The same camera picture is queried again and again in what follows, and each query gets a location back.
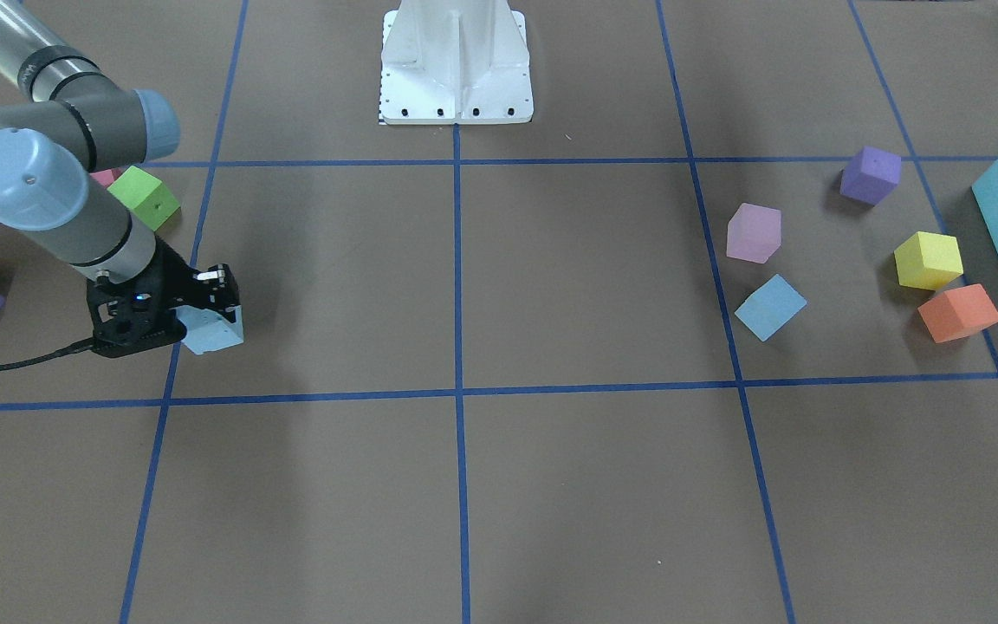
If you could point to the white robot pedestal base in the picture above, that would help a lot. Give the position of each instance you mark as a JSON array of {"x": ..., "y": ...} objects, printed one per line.
[{"x": 455, "y": 62}]

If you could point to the light pink foam block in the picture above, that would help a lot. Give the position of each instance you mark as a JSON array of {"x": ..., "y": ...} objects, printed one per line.
[{"x": 753, "y": 233}]

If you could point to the green foam block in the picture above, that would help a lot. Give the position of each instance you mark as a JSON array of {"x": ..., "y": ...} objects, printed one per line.
[{"x": 145, "y": 196}]

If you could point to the light blue foam block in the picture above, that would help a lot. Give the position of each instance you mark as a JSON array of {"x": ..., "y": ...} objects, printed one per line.
[
  {"x": 770, "y": 307},
  {"x": 208, "y": 331}
]

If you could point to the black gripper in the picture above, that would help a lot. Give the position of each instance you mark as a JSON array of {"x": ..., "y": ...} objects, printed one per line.
[{"x": 177, "y": 279}]

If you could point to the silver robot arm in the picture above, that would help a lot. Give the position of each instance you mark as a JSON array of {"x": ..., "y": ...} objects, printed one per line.
[{"x": 75, "y": 121}]

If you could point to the yellow foam block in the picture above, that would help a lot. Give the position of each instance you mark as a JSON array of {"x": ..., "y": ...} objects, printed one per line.
[{"x": 928, "y": 260}]

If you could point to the magenta pink foam block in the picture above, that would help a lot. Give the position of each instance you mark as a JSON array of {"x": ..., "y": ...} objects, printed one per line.
[{"x": 107, "y": 177}]

